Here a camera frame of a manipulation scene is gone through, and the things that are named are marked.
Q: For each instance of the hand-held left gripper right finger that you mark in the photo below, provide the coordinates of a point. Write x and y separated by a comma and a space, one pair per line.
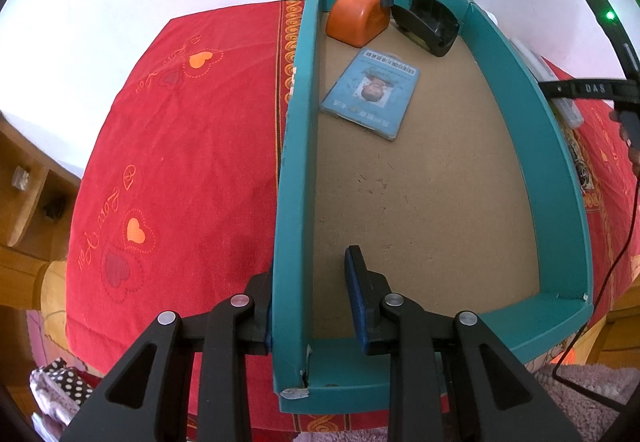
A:
354, 292

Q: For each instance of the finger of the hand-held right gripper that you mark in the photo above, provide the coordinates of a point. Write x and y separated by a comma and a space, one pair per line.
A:
557, 90

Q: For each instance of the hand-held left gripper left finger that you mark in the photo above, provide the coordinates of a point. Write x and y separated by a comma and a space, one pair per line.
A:
260, 317

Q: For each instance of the teal cardboard box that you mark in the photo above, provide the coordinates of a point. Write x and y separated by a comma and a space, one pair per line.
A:
425, 222

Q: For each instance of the black tape dispenser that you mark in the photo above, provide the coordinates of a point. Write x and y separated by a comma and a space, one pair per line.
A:
430, 22

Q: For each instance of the blue ID card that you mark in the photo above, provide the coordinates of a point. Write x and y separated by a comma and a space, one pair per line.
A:
350, 102

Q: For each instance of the orange tape dispenser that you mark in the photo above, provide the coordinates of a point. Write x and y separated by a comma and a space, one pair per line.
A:
352, 17

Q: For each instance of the red embroidered blanket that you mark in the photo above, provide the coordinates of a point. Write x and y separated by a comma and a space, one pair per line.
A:
200, 147

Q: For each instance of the polka dot cloth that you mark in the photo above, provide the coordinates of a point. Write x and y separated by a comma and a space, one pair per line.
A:
65, 377

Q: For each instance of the yellow pink bed sheet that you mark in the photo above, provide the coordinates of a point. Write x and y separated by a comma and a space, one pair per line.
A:
45, 332

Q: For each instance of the orange plastic item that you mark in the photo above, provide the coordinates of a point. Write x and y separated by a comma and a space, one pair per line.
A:
565, 347

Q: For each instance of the small dark item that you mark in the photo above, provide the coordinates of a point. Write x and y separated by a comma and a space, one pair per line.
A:
52, 209

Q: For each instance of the wooden cabinet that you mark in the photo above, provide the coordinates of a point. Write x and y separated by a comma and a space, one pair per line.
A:
620, 327

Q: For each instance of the pink fluffy blanket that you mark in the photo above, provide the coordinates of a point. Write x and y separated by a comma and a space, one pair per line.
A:
590, 382

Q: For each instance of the shiny small packet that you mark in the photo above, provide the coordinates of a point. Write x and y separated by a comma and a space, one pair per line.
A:
20, 177

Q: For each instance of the wooden shelf unit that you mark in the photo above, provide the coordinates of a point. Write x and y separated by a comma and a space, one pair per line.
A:
10, 147

